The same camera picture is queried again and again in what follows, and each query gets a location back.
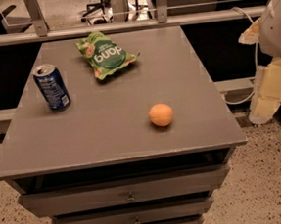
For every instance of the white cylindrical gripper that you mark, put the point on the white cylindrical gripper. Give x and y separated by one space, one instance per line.
277 30

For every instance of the green rice chip bag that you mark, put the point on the green rice chip bag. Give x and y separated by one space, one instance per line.
103 54

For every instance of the orange fruit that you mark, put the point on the orange fruit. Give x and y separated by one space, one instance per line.
161 114

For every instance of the black office chair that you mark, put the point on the black office chair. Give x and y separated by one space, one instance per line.
91 8

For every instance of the grey drawer cabinet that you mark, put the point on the grey drawer cabinet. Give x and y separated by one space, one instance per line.
102 160

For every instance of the blue soda can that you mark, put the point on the blue soda can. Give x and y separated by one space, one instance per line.
51 85

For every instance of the metal railing frame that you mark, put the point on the metal railing frame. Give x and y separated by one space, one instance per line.
31 21

